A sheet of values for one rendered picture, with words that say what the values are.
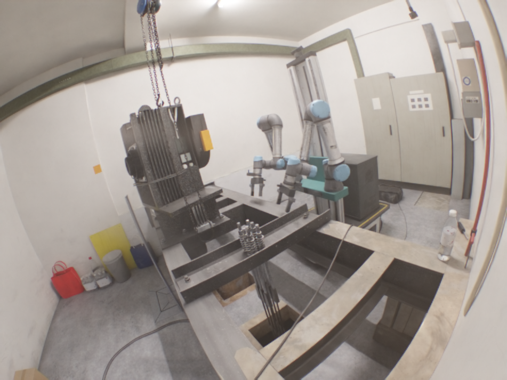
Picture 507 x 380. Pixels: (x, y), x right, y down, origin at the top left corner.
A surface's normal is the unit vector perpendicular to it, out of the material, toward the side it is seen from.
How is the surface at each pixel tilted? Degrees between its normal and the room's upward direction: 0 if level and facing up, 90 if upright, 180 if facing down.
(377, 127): 90
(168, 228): 90
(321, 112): 82
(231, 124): 90
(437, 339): 0
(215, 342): 0
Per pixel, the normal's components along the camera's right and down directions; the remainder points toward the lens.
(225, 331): -0.23, -0.93
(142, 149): 0.71, 0.04
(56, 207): 0.52, 0.13
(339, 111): -0.83, 0.34
